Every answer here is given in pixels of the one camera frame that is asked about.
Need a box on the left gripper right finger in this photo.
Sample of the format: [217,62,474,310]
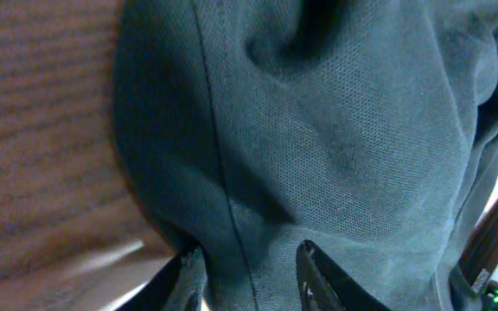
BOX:
[296,240,389,311]

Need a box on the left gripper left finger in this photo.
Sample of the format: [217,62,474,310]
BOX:
[118,247,206,311]

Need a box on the black t-shirt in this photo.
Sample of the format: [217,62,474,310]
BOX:
[113,0,498,310]

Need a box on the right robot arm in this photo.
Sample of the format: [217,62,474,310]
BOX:
[450,199,498,310]

